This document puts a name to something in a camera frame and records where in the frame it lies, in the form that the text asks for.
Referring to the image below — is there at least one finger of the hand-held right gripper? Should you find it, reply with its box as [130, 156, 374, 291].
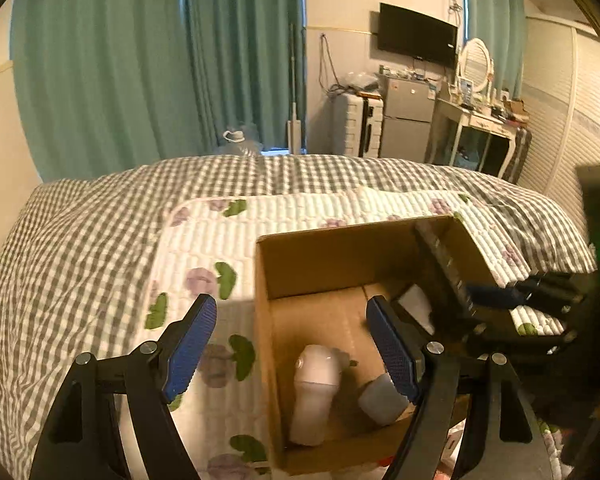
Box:
[432, 310, 581, 358]
[466, 272, 587, 309]

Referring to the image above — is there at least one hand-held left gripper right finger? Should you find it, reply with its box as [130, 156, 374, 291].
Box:
[366, 295, 556, 480]

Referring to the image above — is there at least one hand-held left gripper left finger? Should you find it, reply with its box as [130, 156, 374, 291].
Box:
[28, 294, 218, 480]

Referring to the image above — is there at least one dark grey remote control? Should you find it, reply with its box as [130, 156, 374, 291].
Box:
[413, 219, 479, 320]

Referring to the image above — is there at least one brown cardboard box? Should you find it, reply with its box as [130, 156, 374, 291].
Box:
[253, 214, 527, 477]

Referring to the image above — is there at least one grey cylindrical container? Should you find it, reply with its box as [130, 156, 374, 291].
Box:
[357, 377, 415, 426]

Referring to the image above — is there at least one small white box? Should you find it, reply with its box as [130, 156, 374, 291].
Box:
[397, 285, 437, 337]

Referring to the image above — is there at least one white plastic bottle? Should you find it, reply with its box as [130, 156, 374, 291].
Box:
[288, 344, 351, 447]

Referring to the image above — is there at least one striped stool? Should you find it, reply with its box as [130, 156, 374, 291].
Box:
[503, 129, 534, 184]

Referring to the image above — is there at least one grey checkered blanket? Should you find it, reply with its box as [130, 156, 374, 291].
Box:
[0, 153, 599, 467]

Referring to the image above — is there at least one white slatted wardrobe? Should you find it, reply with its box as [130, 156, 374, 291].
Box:
[516, 14, 600, 243]

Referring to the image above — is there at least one floral quilted mat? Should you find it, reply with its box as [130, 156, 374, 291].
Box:
[139, 186, 567, 480]

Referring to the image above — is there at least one white dressing table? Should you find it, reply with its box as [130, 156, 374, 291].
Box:
[429, 97, 525, 179]

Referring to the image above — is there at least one grey small fridge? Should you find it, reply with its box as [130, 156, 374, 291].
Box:
[378, 76, 436, 162]

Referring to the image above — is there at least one clear water jug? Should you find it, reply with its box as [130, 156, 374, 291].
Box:
[214, 122, 264, 157]

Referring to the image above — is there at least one white suitcase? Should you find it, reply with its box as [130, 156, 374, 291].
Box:
[332, 92, 384, 158]

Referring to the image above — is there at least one white oval mirror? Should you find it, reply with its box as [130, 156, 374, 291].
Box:
[458, 37, 495, 97]

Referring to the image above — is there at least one white flat mop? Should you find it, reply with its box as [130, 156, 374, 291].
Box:
[285, 23, 305, 155]

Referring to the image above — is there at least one clear plastic bag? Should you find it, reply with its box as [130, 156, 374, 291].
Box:
[329, 72, 382, 99]

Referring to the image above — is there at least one narrow green curtain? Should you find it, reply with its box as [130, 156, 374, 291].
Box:
[461, 0, 527, 102]

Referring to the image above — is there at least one wide green curtain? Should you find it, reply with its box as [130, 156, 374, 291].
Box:
[11, 0, 307, 182]

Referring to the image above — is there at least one black wall television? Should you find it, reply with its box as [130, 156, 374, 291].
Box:
[378, 2, 459, 69]

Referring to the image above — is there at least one hanging dark cable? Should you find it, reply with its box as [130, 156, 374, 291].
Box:
[319, 33, 342, 97]

